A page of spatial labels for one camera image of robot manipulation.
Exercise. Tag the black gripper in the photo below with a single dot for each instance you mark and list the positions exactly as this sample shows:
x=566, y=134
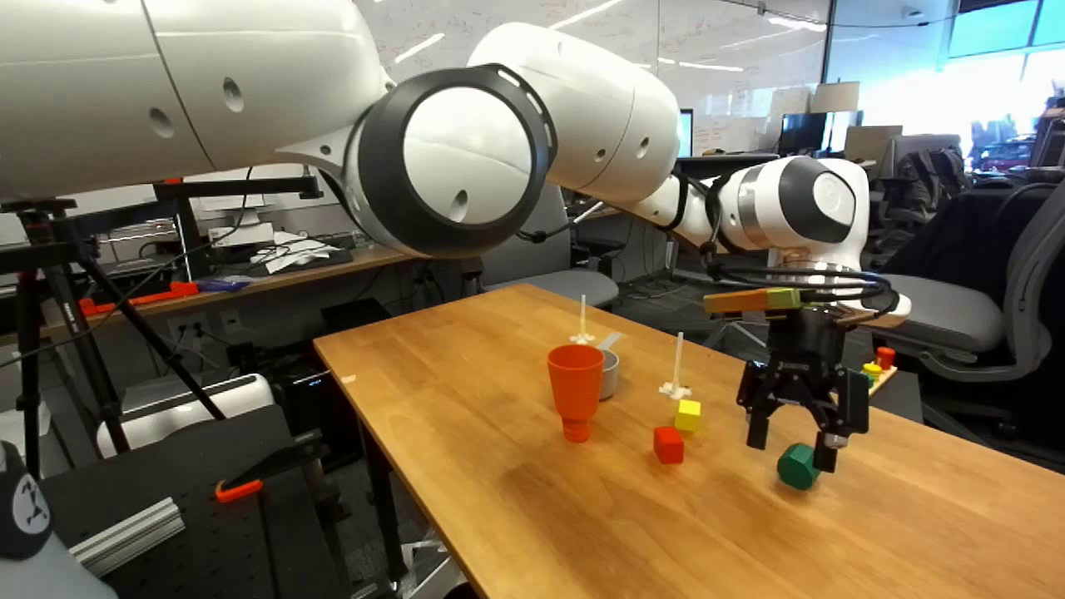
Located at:
x=810, y=349

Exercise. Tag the green block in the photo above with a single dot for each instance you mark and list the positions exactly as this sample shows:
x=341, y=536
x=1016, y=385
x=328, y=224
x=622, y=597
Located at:
x=795, y=470

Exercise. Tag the gray measuring cup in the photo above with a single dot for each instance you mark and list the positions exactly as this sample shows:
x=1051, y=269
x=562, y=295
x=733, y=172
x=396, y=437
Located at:
x=613, y=376

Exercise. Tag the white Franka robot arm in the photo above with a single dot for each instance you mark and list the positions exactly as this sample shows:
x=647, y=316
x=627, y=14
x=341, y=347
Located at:
x=278, y=79

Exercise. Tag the orange plastic cup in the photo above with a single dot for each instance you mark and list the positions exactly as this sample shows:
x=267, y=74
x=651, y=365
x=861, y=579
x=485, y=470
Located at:
x=578, y=385

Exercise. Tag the colourful stacking toy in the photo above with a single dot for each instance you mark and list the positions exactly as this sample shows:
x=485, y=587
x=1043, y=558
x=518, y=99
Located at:
x=883, y=356

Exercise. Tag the yellow block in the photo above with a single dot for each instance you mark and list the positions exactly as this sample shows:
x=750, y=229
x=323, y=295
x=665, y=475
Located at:
x=691, y=418

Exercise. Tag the red block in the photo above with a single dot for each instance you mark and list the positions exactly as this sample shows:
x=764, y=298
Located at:
x=665, y=445

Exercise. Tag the black mesh office chair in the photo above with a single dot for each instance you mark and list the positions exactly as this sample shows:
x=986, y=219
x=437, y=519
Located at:
x=692, y=269

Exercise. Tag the dark background office chair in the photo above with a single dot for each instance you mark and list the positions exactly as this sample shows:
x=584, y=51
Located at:
x=925, y=178

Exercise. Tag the silver monitor back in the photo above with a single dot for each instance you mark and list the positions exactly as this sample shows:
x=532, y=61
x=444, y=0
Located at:
x=873, y=142

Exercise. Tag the dark background monitor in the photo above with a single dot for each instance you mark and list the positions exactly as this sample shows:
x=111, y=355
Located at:
x=799, y=134

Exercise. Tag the lit computer monitor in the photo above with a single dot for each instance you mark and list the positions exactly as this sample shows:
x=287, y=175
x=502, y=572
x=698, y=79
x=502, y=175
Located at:
x=684, y=134

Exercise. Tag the beige lamp shade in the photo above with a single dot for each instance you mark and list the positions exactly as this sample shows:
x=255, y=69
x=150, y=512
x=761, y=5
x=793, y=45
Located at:
x=837, y=99

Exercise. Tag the long wooden desk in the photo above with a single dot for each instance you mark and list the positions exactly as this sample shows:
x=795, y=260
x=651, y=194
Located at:
x=335, y=267

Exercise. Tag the white paper pile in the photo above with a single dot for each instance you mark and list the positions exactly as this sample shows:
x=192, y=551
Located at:
x=285, y=252

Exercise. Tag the white foam roll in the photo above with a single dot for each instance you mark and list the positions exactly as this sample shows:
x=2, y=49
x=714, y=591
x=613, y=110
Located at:
x=188, y=409

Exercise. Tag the black cart platform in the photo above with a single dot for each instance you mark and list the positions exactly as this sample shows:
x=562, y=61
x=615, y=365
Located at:
x=166, y=467

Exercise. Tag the red orange bar clamp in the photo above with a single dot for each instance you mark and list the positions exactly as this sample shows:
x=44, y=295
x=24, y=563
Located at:
x=138, y=298

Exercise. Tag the gray metal tube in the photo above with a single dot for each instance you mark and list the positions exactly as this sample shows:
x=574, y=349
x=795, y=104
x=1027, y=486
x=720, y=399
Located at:
x=127, y=536

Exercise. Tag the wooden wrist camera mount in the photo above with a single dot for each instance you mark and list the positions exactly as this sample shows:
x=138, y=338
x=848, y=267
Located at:
x=754, y=300

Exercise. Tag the black camera tripod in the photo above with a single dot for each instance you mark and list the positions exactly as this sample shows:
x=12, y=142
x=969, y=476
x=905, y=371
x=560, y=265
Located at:
x=30, y=355

